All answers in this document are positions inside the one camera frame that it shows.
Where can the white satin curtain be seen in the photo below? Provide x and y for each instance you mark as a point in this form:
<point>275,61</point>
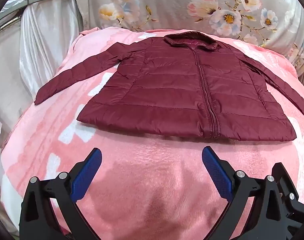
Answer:
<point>42,42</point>

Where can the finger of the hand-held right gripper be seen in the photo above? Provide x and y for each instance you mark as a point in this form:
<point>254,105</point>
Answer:
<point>292,205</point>

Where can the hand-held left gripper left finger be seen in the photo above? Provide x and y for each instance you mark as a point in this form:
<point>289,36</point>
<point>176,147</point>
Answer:
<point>88,172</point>

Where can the maroon puffer jacket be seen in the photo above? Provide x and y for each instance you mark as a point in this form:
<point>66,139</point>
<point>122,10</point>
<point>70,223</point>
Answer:
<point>167,85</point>

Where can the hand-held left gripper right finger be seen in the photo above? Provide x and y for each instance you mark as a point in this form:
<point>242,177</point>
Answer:
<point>215,172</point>

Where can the grey floral quilt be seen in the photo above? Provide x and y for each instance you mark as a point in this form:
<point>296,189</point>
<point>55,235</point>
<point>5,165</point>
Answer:
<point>172,5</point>

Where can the pink printed blanket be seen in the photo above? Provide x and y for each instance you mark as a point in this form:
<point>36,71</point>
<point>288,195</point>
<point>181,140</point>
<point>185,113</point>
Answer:
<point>147,170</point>

